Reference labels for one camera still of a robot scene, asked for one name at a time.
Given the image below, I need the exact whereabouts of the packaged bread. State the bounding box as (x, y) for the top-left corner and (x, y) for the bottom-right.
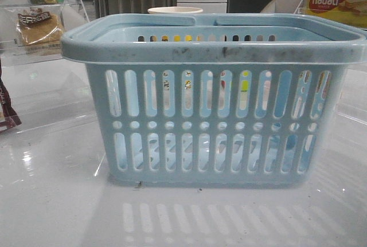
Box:
(16, 8), (65, 46)

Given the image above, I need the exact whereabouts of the light blue plastic basket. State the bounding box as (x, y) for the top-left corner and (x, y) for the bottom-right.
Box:
(61, 14), (366, 187)

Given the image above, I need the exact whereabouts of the clear acrylic shelf left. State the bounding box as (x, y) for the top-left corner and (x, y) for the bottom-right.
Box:
(1, 0), (89, 66)

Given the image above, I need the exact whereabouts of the white paper cup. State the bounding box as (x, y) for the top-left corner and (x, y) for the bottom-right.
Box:
(147, 6), (203, 14)

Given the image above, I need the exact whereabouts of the brown snack packet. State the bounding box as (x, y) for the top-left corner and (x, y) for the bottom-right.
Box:
(1, 77), (22, 133)

